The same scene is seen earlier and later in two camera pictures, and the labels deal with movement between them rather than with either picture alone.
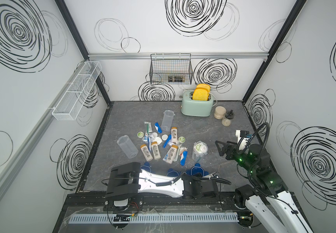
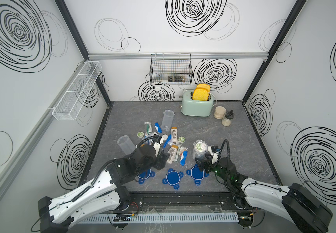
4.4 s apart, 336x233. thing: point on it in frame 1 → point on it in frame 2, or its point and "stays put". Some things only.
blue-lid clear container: (200, 149) stays put
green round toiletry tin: (140, 134) stays put
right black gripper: (232, 148) → (208, 163)
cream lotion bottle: (169, 156) stays put
